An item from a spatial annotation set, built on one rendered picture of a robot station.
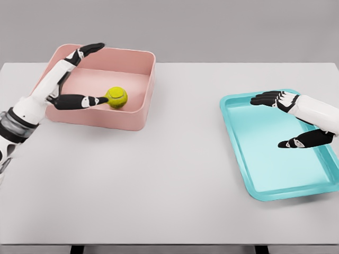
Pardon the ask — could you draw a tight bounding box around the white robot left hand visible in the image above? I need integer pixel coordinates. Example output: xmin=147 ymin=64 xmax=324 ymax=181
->
xmin=25 ymin=42 xmax=109 ymax=111

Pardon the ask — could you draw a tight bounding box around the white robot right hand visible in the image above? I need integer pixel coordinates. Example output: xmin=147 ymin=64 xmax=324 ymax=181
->
xmin=250 ymin=90 xmax=339 ymax=149

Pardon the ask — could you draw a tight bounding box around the yellow-green tennis ball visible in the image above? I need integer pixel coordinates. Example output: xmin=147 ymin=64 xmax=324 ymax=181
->
xmin=105 ymin=86 xmax=129 ymax=110

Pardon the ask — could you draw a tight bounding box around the blue rectangular tray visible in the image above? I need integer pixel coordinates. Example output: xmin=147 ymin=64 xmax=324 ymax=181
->
xmin=219 ymin=88 xmax=339 ymax=203

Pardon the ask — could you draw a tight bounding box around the pink square basket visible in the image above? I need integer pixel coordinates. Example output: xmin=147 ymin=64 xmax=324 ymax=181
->
xmin=29 ymin=43 xmax=156 ymax=132

